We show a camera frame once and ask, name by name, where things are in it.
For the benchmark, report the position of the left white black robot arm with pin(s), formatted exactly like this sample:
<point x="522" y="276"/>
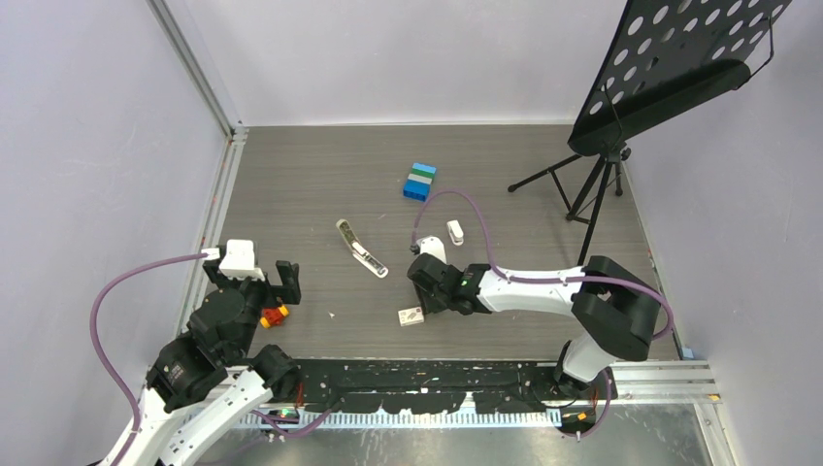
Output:
<point x="205" y="379"/>

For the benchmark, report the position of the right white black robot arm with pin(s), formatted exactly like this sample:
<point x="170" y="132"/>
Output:
<point x="615" y="309"/>

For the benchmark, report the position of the olive green white stapler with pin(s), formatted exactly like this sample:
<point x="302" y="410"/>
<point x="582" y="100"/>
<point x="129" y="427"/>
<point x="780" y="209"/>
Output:
<point x="359" y="252"/>

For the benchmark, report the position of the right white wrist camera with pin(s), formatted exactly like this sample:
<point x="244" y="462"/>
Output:
<point x="431" y="245"/>

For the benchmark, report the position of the black music stand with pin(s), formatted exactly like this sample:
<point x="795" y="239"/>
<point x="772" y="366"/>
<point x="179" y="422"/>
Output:
<point x="665" y="58"/>

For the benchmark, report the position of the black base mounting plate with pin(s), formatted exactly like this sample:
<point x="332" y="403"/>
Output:
<point x="428" y="387"/>

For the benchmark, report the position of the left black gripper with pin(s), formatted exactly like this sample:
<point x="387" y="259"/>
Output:
<point x="288" y="272"/>

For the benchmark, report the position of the aluminium frame rail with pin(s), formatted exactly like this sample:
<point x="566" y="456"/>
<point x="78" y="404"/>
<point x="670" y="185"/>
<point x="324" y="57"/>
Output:
<point x="207" y="138"/>

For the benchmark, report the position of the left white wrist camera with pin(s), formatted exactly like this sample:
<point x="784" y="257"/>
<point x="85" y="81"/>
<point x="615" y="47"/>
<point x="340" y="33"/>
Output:
<point x="237" y="260"/>

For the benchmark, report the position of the blue green toy brick stack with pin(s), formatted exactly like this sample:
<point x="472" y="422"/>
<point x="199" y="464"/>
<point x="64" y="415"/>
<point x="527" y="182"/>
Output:
<point x="418" y="183"/>

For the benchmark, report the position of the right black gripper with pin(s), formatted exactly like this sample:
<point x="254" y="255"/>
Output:
<point x="429" y="306"/>

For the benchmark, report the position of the white staples box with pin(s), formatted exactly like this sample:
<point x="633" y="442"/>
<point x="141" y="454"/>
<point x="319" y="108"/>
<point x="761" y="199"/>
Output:
<point x="411" y="316"/>

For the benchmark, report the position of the red yellow toy brick car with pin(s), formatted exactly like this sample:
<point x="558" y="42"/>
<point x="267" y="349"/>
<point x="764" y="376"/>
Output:
<point x="272" y="317"/>

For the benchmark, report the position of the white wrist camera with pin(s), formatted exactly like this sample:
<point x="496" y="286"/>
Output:
<point x="237" y="260"/>
<point x="431" y="245"/>

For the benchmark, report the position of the small white stapler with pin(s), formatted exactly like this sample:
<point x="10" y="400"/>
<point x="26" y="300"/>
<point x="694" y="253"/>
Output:
<point x="456" y="233"/>

